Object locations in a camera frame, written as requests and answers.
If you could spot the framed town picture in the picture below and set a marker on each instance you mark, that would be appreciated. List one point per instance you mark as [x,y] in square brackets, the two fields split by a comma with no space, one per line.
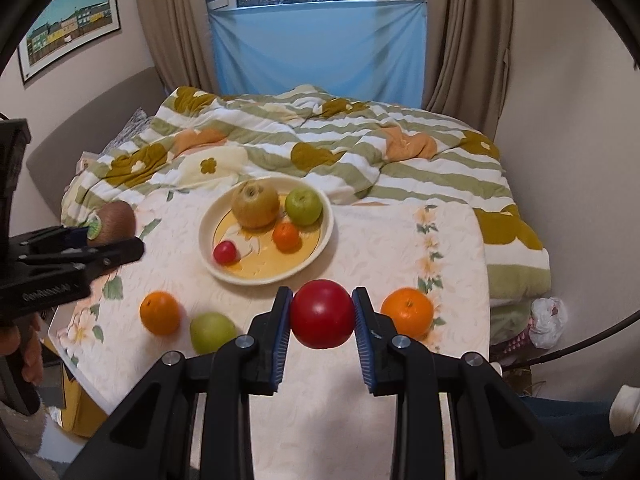
[70,22]

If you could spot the beige curtain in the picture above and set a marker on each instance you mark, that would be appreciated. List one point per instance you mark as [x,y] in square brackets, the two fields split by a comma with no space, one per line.
[470,45]
[175,25]

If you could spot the red cherry tomato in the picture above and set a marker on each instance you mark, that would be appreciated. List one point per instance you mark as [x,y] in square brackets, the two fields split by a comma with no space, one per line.
[322,315]
[225,253]

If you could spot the cream cartoon plate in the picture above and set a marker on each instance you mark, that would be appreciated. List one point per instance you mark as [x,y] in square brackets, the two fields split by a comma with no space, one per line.
[270,269]

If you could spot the small orange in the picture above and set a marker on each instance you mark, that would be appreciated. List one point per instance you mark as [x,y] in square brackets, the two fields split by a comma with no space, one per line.
[286,238]

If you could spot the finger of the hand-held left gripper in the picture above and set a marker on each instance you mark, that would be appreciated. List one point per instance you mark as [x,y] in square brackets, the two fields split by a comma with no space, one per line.
[75,235]
[115,255]

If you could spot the brown kiwi with sticker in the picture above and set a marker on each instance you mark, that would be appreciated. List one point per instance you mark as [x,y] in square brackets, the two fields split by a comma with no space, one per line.
[119,221]

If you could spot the white table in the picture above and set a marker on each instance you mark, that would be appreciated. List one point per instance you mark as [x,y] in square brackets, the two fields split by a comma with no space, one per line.
[75,362]

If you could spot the striped flower blanket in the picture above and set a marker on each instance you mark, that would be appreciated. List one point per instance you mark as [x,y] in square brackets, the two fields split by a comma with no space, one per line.
[350,145]

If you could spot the grey floral pillow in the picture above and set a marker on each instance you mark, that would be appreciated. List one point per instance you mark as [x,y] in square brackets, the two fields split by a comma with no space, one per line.
[131,127]

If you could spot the person's right foot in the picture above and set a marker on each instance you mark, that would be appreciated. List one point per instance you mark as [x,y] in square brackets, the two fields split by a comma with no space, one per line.
[626,410]

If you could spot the grey upholstered headboard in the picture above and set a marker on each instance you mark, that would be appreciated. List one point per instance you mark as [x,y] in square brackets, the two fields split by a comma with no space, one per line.
[65,145]

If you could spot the brown-yellow pear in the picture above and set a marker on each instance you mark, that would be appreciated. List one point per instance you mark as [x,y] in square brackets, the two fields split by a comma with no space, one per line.
[255,205]

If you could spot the person's left hand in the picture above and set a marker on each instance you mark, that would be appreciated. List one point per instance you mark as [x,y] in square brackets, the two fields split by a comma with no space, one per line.
[34,350]

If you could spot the green apple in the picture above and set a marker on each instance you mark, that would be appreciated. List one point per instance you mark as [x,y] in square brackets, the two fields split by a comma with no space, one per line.
[303,206]
[212,332]

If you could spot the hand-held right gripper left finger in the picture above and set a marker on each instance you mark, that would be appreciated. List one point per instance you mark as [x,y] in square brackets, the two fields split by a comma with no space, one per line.
[282,332]

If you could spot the blue cloth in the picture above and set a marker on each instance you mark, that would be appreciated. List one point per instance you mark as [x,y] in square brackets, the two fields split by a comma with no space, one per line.
[320,52]

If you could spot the white plastic bag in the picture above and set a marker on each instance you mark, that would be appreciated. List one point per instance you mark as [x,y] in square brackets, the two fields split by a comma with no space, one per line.
[549,322]

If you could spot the person's right leg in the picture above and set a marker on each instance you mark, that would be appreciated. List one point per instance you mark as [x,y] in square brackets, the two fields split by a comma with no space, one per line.
[570,422]

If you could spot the yellow box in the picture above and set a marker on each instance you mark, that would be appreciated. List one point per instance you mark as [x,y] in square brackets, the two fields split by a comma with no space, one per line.
[85,410]

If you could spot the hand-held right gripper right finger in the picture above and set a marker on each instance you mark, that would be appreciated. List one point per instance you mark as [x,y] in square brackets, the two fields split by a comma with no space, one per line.
[362,337]

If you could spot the large orange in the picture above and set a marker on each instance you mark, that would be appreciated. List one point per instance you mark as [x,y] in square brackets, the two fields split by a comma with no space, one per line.
[160,312]

